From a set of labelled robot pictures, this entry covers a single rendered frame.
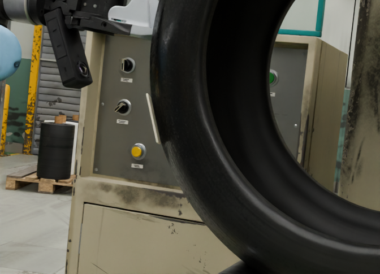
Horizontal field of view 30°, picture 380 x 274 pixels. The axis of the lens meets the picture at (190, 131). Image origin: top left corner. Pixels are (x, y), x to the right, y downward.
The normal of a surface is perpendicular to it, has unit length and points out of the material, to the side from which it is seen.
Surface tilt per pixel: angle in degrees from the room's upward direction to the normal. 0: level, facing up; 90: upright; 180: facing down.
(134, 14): 91
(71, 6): 91
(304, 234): 100
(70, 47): 65
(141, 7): 91
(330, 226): 80
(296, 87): 90
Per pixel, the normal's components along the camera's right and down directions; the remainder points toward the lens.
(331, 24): -0.20, 0.04
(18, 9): -0.42, 0.48
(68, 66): -0.41, 0.00
